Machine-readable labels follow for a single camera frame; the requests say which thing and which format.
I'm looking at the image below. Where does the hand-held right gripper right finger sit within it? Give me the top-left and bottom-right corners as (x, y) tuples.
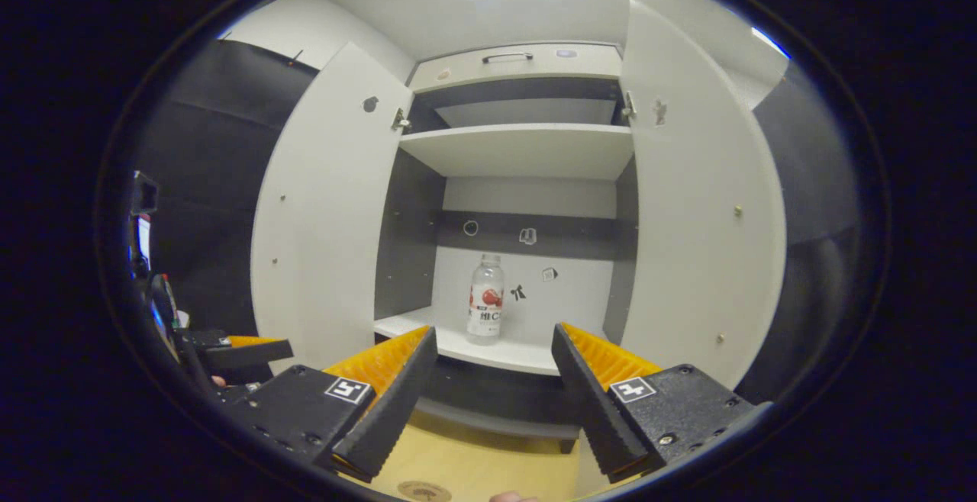
(551, 323), (768, 484)

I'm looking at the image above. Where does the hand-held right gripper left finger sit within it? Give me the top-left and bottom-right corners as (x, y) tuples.
(221, 325), (440, 484)

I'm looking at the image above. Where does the clear bottle with red label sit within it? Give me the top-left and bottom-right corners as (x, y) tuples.
(467, 253), (505, 338)

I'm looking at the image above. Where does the white cabinet door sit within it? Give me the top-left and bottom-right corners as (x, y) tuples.
(250, 42), (414, 375)
(620, 0), (787, 390)

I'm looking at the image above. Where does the white cabinet drawer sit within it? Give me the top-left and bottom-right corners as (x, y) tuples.
(410, 43), (623, 92)

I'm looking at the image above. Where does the dark monitor screen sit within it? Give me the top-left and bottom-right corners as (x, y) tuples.
(131, 172), (160, 274)

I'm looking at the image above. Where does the black backdrop cloth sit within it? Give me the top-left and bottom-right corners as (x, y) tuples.
(126, 39), (875, 405)

